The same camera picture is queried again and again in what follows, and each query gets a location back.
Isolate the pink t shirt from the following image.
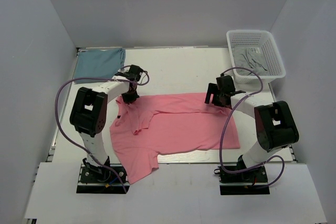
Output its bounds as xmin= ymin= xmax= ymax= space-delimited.
xmin=110 ymin=93 xmax=230 ymax=184

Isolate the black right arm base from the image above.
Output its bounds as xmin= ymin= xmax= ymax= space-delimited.
xmin=214 ymin=166 xmax=270 ymax=196

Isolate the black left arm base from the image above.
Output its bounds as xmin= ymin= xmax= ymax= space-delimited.
xmin=76 ymin=158 xmax=130 ymax=194

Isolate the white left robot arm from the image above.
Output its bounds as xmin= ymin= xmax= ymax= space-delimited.
xmin=70 ymin=65 xmax=148 ymax=182

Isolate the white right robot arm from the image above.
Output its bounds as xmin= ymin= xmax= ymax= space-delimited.
xmin=205 ymin=74 xmax=299 ymax=182

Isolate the teal folded t shirt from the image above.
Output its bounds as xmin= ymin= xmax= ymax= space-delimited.
xmin=74 ymin=48 xmax=125 ymax=79

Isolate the grey t shirt in basket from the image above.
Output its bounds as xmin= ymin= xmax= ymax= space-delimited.
xmin=232 ymin=47 xmax=268 ymax=76

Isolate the white plastic basket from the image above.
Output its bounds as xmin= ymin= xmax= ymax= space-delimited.
xmin=226 ymin=30 xmax=286 ymax=83

